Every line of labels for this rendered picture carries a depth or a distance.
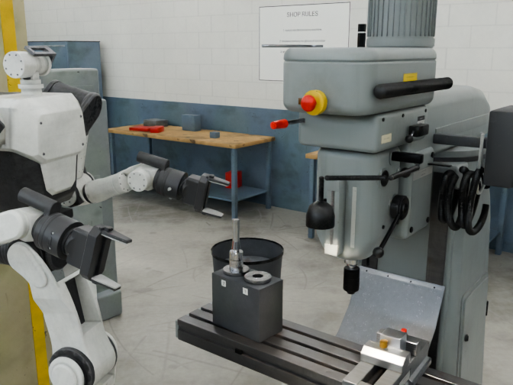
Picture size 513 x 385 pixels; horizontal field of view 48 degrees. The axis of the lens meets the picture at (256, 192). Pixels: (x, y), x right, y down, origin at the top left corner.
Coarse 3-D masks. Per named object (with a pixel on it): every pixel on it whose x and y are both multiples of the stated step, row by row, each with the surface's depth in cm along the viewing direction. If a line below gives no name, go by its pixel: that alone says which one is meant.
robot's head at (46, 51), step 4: (24, 48) 147; (28, 48) 146; (32, 48) 148; (36, 48) 150; (40, 48) 151; (44, 48) 153; (48, 48) 153; (32, 52) 146; (36, 52) 147; (40, 52) 149; (44, 52) 150; (48, 52) 151; (52, 52) 153; (36, 56) 147; (40, 56) 149; (44, 56) 150; (48, 56) 151; (52, 56) 154; (52, 60) 154
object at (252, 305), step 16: (224, 272) 194; (240, 272) 193; (256, 272) 193; (224, 288) 193; (240, 288) 188; (256, 288) 183; (272, 288) 187; (224, 304) 195; (240, 304) 189; (256, 304) 184; (272, 304) 188; (224, 320) 196; (240, 320) 191; (256, 320) 185; (272, 320) 190; (256, 336) 187
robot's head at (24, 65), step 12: (12, 60) 145; (24, 60) 144; (36, 60) 149; (48, 60) 152; (12, 72) 145; (24, 72) 145; (36, 72) 150; (48, 72) 154; (24, 84) 149; (36, 84) 150
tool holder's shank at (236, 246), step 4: (232, 220) 192; (236, 220) 191; (232, 224) 192; (236, 224) 192; (232, 228) 193; (236, 228) 192; (232, 232) 193; (236, 232) 192; (232, 236) 194; (236, 236) 193; (236, 240) 193; (232, 244) 194; (236, 244) 193; (232, 248) 194; (236, 248) 193
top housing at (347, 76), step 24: (312, 48) 140; (336, 48) 136; (360, 48) 133; (384, 48) 139; (408, 48) 151; (288, 72) 144; (312, 72) 139; (336, 72) 136; (360, 72) 133; (384, 72) 138; (408, 72) 150; (432, 72) 163; (288, 96) 145; (336, 96) 137; (360, 96) 135; (408, 96) 152; (432, 96) 165
